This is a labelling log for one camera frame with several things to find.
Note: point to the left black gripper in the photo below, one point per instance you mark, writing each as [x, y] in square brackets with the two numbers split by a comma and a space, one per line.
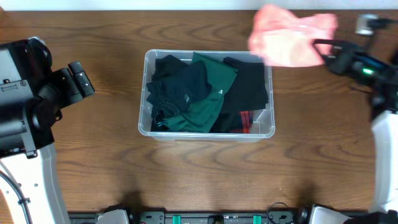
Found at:
[81, 78]

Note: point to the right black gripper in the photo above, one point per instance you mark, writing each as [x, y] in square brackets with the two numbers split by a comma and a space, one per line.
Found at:
[343, 62]

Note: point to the pink garment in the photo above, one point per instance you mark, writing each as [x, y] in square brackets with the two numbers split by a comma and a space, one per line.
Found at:
[282, 39]

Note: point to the black garment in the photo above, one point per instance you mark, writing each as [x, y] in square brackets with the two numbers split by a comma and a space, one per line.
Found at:
[164, 67]
[247, 93]

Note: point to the dark navy garment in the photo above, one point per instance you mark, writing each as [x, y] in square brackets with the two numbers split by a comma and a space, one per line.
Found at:
[173, 95]

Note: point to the red navy plaid shirt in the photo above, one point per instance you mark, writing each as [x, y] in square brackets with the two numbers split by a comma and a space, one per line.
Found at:
[242, 122]

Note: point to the clear plastic storage container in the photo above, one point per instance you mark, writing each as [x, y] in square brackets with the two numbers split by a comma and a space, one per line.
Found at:
[263, 120]

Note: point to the green garment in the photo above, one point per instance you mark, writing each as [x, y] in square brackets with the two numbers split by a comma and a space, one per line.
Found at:
[201, 116]

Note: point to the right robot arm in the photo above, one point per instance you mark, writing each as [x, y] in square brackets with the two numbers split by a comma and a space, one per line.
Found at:
[382, 80]

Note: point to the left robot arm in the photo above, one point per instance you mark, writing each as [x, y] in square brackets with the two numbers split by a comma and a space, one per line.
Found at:
[32, 97]

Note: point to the black mounting rail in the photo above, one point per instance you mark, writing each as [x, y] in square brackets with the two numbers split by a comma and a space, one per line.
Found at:
[160, 217]

